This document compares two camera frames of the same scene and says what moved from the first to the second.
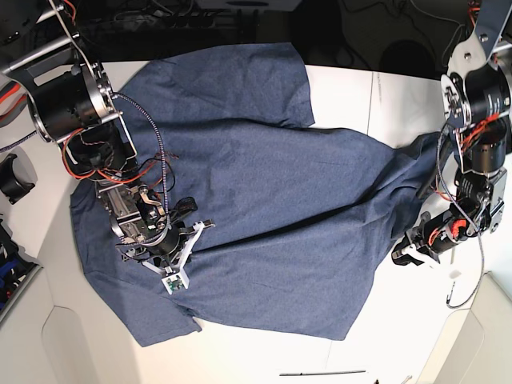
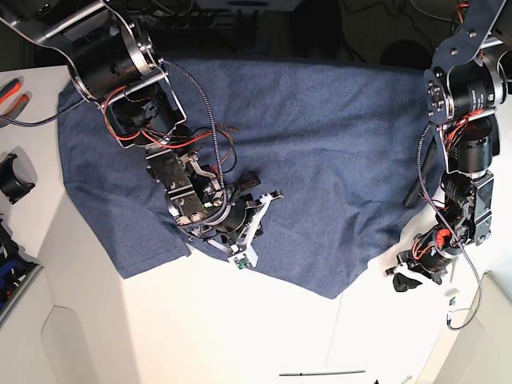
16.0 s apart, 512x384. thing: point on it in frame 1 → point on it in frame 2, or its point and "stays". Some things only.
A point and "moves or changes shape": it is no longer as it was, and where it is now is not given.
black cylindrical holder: x=18 y=175 stays
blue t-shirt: x=306 y=214 moves or changes shape
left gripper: x=167 y=241 → x=231 y=226
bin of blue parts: x=18 y=270 stays
